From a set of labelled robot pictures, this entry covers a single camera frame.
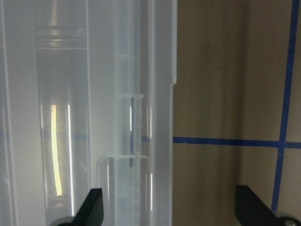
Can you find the clear plastic box lid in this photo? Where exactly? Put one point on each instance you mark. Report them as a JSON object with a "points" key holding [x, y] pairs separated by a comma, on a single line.
{"points": [[86, 97]]}

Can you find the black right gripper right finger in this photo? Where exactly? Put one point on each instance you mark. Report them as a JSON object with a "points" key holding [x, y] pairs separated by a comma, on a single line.
{"points": [[251, 211]]}

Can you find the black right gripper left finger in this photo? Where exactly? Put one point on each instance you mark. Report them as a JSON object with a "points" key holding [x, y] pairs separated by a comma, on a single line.
{"points": [[91, 212]]}

